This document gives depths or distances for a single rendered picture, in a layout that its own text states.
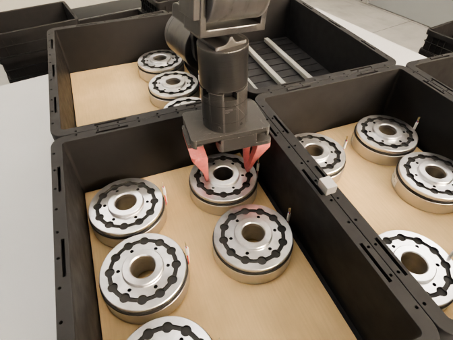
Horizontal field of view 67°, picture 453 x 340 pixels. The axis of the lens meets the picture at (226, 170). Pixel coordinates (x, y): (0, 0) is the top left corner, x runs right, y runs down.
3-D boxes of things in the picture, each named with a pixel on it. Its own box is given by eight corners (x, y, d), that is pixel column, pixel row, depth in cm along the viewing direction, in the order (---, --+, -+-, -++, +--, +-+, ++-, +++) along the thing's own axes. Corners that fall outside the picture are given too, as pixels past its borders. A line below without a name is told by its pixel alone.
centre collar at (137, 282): (169, 278, 39) (168, 276, 39) (127, 295, 38) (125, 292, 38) (158, 245, 43) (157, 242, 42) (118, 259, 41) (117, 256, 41)
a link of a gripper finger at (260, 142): (209, 161, 53) (205, 111, 47) (253, 152, 55) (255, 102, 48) (221, 192, 49) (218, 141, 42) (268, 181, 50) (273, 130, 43)
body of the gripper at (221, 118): (183, 123, 47) (176, 75, 42) (253, 110, 49) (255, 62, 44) (193, 154, 42) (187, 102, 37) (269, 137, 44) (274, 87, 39)
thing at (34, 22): (87, 76, 215) (64, 0, 183) (102, 99, 196) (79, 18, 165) (19, 94, 200) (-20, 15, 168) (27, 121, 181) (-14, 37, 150)
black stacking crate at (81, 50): (246, 151, 63) (249, 98, 55) (77, 195, 55) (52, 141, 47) (185, 58, 89) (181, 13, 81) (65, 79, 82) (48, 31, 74)
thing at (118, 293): (198, 292, 39) (198, 289, 38) (108, 328, 36) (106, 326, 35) (172, 225, 45) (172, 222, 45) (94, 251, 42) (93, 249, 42)
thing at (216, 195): (266, 195, 49) (266, 192, 49) (197, 210, 47) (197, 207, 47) (245, 150, 56) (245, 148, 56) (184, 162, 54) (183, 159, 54)
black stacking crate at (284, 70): (379, 117, 71) (398, 65, 63) (247, 151, 63) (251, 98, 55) (287, 40, 97) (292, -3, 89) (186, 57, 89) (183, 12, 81)
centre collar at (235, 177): (243, 184, 50) (244, 181, 50) (211, 191, 49) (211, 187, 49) (234, 162, 53) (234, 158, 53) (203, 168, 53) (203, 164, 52)
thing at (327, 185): (336, 192, 40) (338, 185, 39) (325, 195, 39) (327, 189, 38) (327, 182, 41) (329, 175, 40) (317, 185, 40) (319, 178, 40)
